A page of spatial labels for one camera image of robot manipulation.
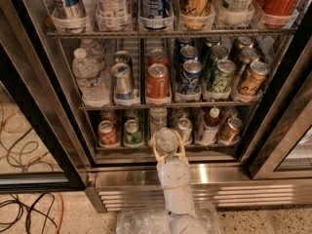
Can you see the orange can shelf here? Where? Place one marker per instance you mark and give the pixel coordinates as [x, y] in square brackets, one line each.
[157, 81]
[158, 56]

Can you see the gold can middle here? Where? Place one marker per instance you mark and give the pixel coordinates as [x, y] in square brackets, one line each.
[246, 56]

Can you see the silver blue can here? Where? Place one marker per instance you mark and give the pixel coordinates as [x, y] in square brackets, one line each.
[122, 81]
[123, 56]

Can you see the blue can middle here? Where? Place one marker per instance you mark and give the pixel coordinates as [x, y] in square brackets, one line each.
[187, 53]

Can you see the brown juice bottle white cap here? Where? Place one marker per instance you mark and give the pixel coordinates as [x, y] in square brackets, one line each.
[208, 126]

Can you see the green can bottom shelf rear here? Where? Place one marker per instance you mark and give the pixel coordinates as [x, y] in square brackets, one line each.
[133, 114]

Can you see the rear water bottle middle shelf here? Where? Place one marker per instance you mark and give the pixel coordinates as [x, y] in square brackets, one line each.
[95, 51]

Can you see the yellow can top shelf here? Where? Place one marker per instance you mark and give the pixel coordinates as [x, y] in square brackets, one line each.
[195, 13]

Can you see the red can bottom shelf front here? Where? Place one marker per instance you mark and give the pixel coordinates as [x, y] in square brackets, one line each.
[107, 133]

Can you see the left glass fridge door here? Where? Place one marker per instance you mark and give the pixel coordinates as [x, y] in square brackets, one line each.
[34, 145]

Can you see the copper can bottom shelf front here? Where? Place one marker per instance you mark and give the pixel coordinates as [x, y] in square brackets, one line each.
[231, 129]

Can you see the gold can rear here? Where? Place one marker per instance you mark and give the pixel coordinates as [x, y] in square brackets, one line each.
[240, 43]

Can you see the white label bottle top shelf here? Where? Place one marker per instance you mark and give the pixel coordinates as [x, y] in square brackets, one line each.
[117, 13]

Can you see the copper can shelf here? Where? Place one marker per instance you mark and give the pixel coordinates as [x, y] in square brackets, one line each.
[228, 111]
[231, 129]

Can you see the right glass fridge door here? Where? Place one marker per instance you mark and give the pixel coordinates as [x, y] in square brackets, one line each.
[288, 150]

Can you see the red can shelf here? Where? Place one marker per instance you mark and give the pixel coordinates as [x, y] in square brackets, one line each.
[110, 115]
[107, 133]

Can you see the green can middle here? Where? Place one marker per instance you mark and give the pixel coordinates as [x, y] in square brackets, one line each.
[216, 53]

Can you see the clear water bottle bottom shelf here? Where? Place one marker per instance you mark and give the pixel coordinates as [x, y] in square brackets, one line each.
[166, 141]

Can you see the clear water bottle shelf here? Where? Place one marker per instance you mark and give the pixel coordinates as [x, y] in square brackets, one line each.
[166, 141]
[89, 79]

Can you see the red can bottom shelf rear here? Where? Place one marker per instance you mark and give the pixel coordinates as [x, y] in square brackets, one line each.
[110, 115]

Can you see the silver can bottom shelf front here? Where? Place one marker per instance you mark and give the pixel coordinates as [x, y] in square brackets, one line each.
[184, 128]

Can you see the blue white can top shelf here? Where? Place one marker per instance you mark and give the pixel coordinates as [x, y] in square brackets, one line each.
[69, 16]

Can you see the glass fridge door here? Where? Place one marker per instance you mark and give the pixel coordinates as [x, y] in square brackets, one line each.
[34, 145]
[288, 150]

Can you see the rear water bottle bottom shelf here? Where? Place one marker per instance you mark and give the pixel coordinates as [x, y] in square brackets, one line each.
[158, 119]

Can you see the orange can front middle shelf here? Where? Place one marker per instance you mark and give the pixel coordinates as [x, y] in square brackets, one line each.
[157, 81]

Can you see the clear water bottle middle shelf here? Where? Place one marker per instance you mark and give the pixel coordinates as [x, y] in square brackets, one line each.
[89, 79]

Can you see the clear plastic bin on floor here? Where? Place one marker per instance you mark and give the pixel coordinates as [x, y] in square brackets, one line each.
[202, 220]

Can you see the silver can shelf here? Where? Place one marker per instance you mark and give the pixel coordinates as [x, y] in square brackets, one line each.
[181, 113]
[184, 128]

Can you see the gold can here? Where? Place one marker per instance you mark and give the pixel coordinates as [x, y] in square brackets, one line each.
[246, 56]
[240, 43]
[253, 78]

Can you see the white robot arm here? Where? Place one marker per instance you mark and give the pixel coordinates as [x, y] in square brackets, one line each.
[174, 174]

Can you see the gold can front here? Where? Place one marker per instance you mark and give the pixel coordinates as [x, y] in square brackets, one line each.
[253, 78]

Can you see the copper can bottom shelf rear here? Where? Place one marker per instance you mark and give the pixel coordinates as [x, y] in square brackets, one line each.
[228, 111]

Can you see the green can bottom shelf front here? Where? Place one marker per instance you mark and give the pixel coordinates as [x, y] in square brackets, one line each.
[132, 132]

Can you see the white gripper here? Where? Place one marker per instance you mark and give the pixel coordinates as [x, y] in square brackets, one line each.
[174, 174]

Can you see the orange can rear middle shelf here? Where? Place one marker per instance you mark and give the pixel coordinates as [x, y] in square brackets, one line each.
[158, 56]

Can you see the silver can bottom shelf rear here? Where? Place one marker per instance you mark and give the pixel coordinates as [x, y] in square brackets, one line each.
[181, 113]

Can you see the green white can top shelf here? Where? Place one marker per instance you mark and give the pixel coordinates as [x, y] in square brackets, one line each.
[235, 12]

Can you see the silver blue can rear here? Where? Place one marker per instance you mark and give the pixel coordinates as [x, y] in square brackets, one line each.
[123, 56]

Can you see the red coca cola can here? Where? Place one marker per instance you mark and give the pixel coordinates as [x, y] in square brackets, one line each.
[276, 13]

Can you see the silver blue can front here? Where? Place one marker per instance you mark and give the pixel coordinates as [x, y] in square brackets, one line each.
[122, 81]

